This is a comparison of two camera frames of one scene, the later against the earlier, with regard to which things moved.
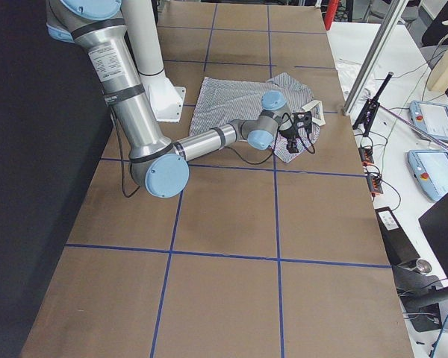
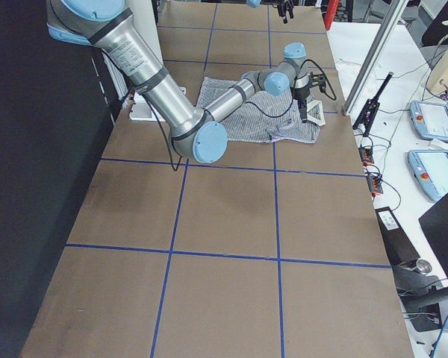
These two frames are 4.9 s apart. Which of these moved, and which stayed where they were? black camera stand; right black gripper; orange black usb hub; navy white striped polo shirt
Moved: right black gripper
Stayed: black camera stand; navy white striped polo shirt; orange black usb hub
